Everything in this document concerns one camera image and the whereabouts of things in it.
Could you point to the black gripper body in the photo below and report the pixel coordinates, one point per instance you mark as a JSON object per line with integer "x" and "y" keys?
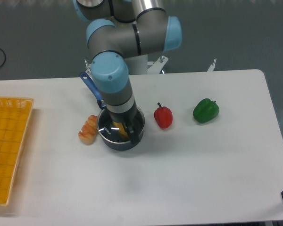
{"x": 122, "y": 116}

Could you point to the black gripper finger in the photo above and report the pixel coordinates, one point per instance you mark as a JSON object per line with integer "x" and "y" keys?
{"x": 133, "y": 132}

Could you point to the glass pot lid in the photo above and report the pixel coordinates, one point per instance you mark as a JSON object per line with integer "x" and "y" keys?
{"x": 108, "y": 133}

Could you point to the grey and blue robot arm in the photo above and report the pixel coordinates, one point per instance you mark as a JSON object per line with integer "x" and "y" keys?
{"x": 121, "y": 29}

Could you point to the yellow toy bell pepper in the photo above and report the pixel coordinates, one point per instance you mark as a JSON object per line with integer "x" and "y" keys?
{"x": 120, "y": 130}

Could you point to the red toy bell pepper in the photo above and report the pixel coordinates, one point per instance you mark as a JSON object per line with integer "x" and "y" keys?
{"x": 163, "y": 116}

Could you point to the green toy bell pepper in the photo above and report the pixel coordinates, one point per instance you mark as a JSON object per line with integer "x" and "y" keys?
{"x": 205, "y": 110}

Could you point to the yellow woven basket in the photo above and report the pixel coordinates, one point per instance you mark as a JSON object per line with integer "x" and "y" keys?
{"x": 15, "y": 113}

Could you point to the dark pot with blue handle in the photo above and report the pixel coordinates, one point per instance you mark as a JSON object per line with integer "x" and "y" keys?
{"x": 90, "y": 84}

